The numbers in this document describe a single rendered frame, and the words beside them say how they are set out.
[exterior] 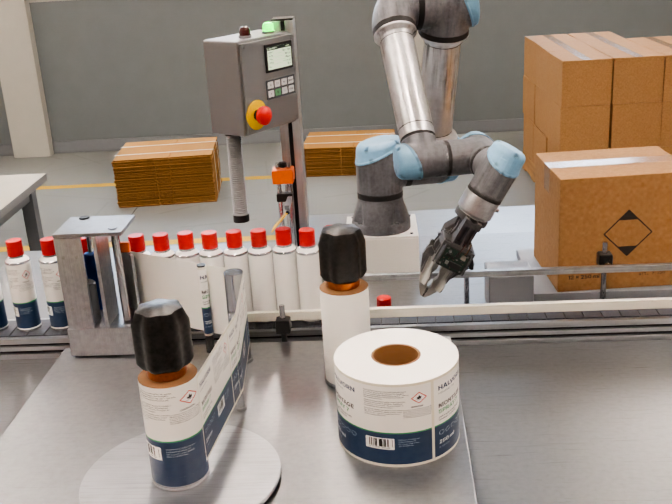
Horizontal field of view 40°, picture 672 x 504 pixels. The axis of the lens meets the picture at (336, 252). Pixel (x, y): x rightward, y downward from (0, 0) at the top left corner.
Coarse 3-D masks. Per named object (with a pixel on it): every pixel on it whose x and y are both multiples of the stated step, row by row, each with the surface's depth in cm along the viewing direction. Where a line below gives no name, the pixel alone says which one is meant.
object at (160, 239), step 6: (156, 234) 192; (162, 234) 192; (156, 240) 191; (162, 240) 191; (168, 240) 193; (156, 246) 192; (162, 246) 192; (168, 246) 193; (156, 252) 193; (162, 252) 192; (168, 252) 193; (174, 252) 194; (174, 258) 194
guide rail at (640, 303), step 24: (264, 312) 193; (288, 312) 193; (312, 312) 192; (384, 312) 191; (408, 312) 191; (432, 312) 191; (456, 312) 191; (480, 312) 190; (504, 312) 190; (528, 312) 190
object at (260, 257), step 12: (252, 240) 191; (264, 240) 191; (252, 252) 191; (264, 252) 191; (252, 264) 192; (264, 264) 191; (252, 276) 193; (264, 276) 192; (252, 288) 194; (264, 288) 193; (252, 300) 196; (264, 300) 194
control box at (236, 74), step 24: (216, 48) 181; (240, 48) 177; (216, 72) 183; (240, 72) 179; (264, 72) 184; (288, 72) 190; (216, 96) 185; (240, 96) 181; (264, 96) 185; (288, 96) 191; (216, 120) 187; (240, 120) 183; (288, 120) 192
